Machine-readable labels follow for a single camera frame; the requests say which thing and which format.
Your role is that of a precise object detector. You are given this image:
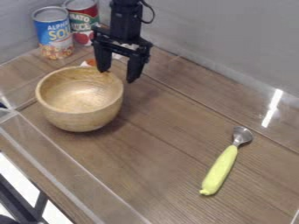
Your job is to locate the green handled ice cream scoop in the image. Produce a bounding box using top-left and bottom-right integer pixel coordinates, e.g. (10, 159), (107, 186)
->
(199, 126), (254, 196)

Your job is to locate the brown wooden bowl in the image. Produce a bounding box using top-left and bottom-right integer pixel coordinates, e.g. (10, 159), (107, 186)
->
(35, 66), (124, 132)

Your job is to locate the orange and white toy mushroom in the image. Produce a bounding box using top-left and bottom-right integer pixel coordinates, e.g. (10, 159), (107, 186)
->
(80, 59), (98, 67)

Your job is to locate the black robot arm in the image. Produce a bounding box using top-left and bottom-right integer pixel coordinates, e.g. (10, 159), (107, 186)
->
(91, 0), (155, 83)

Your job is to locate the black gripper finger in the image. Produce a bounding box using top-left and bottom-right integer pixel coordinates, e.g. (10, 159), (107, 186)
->
(126, 54), (146, 83)
(94, 44), (112, 73)

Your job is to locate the clear acrylic front barrier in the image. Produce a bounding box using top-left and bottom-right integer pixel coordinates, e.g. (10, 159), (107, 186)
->
(0, 91), (155, 224)

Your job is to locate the blue alphabet soup can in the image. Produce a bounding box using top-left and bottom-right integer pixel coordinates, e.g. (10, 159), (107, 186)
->
(32, 6), (75, 60)

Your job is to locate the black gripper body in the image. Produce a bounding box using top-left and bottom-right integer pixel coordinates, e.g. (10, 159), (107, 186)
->
(92, 3), (154, 63)

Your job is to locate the red tomato sauce can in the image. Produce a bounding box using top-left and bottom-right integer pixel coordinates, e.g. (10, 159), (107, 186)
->
(63, 0), (99, 46)

